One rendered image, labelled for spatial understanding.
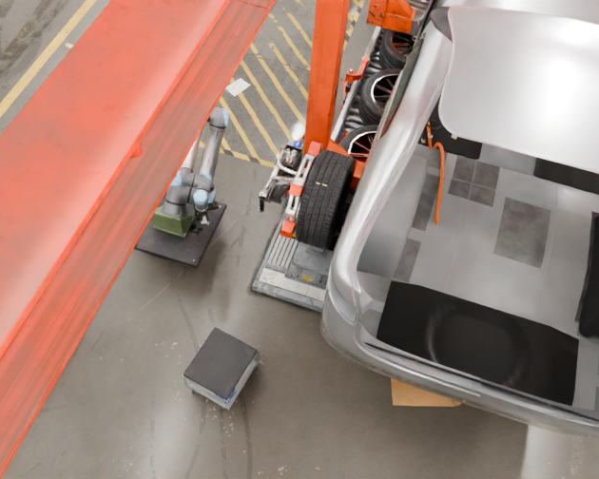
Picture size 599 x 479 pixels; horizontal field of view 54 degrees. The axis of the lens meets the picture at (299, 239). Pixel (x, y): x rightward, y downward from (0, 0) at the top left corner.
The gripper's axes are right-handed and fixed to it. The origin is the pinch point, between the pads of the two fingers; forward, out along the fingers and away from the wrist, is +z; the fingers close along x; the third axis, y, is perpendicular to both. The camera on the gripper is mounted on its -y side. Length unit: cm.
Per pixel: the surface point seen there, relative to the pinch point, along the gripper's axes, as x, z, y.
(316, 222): 46, -47, -60
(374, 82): -83, 37, -183
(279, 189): 16, -45, -46
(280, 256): 33, 52, -49
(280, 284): 57, 44, -39
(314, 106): -27, -57, -88
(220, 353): 94, 7, 23
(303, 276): 59, 34, -56
